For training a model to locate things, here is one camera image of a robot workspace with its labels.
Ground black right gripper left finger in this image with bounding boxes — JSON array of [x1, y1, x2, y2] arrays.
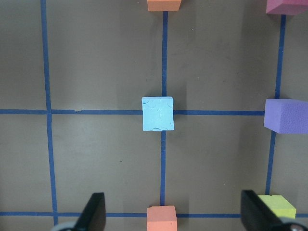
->
[[75, 192, 106, 231]]

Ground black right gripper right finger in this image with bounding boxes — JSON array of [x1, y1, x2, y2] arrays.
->
[[241, 190, 286, 231]]

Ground light blue foam block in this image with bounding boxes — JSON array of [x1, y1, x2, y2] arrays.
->
[[141, 96, 175, 131]]

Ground yellow foam block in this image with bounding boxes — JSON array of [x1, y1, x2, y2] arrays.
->
[[258, 195, 296, 219]]

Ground orange foam block near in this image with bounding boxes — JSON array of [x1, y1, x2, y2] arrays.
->
[[146, 205, 178, 231]]

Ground orange foam block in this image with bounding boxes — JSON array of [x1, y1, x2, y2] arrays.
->
[[147, 0, 182, 12], [146, 205, 178, 231]]

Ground purple foam block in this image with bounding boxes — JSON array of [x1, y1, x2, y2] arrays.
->
[[264, 99, 308, 134]]

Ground pink foam block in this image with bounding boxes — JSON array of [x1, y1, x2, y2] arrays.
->
[[266, 0, 308, 15]]

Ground orange foam block far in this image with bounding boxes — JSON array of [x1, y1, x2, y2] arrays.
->
[[147, 0, 182, 12]]

